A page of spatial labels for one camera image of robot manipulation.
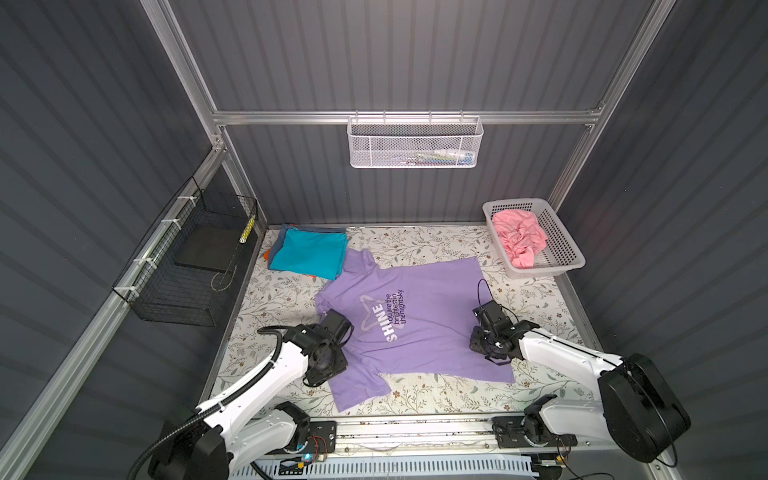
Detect folded teal t shirt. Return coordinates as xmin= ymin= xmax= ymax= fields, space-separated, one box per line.
xmin=271 ymin=230 xmax=348 ymax=280

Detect white wire mesh wall basket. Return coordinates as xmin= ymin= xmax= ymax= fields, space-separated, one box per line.
xmin=346 ymin=115 xmax=484 ymax=169

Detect white plastic laundry basket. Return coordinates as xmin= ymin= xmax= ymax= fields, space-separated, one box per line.
xmin=482 ymin=198 xmax=586 ymax=279

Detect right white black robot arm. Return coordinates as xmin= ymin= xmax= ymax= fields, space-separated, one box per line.
xmin=470 ymin=300 xmax=692 ymax=463

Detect purple printed t shirt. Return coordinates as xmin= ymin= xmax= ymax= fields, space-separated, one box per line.
xmin=315 ymin=249 xmax=514 ymax=412

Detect black pad in wire basket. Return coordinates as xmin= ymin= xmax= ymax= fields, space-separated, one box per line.
xmin=174 ymin=226 xmax=241 ymax=272

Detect white ventilated cable duct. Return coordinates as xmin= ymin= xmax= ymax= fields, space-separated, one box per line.
xmin=256 ymin=454 xmax=539 ymax=479

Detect markers in white basket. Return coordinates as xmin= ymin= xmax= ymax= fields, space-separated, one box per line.
xmin=393 ymin=149 xmax=476 ymax=167

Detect pink crumpled t shirt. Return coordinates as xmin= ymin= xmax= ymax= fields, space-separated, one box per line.
xmin=492 ymin=209 xmax=548 ymax=269

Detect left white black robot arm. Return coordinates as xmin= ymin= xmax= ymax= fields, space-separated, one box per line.
xmin=127 ymin=310 xmax=354 ymax=479

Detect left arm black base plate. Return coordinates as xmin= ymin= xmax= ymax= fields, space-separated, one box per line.
xmin=283 ymin=421 xmax=337 ymax=454

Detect folded blue grey t shirt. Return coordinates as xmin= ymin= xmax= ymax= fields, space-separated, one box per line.
xmin=266 ymin=223 xmax=347 ymax=269

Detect black wire wall basket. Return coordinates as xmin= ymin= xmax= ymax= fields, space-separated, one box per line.
xmin=113 ymin=180 xmax=259 ymax=327

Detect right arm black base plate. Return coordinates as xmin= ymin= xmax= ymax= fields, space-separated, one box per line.
xmin=491 ymin=414 xmax=578 ymax=448

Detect yellow marker pen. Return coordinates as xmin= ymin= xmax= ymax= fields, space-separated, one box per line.
xmin=239 ymin=215 xmax=256 ymax=244

